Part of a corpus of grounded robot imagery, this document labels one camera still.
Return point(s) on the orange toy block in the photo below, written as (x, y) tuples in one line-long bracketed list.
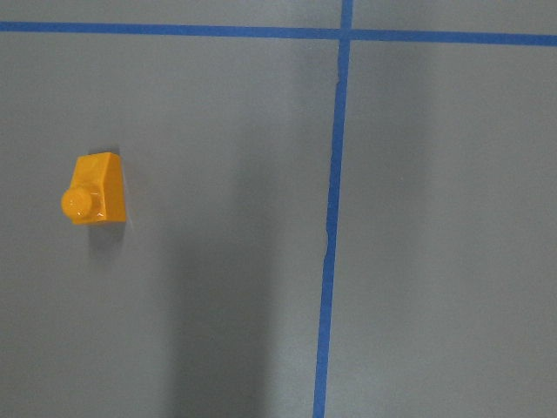
[(96, 192)]

